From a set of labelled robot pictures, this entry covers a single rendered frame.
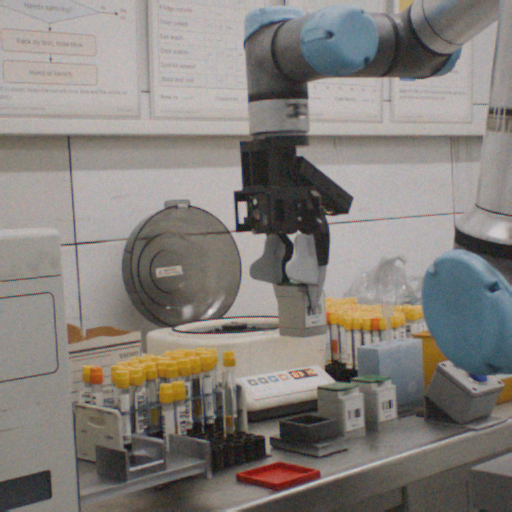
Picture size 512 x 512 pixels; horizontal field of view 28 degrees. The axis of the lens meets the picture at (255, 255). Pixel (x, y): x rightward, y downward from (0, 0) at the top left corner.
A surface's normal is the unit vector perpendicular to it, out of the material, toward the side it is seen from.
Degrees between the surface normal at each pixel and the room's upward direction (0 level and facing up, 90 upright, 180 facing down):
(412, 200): 90
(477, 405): 120
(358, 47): 90
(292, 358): 90
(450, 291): 98
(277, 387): 25
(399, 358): 90
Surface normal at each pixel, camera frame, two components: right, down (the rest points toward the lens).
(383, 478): 0.67, 0.00
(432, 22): -0.69, 0.44
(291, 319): -0.76, 0.07
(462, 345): -0.84, 0.20
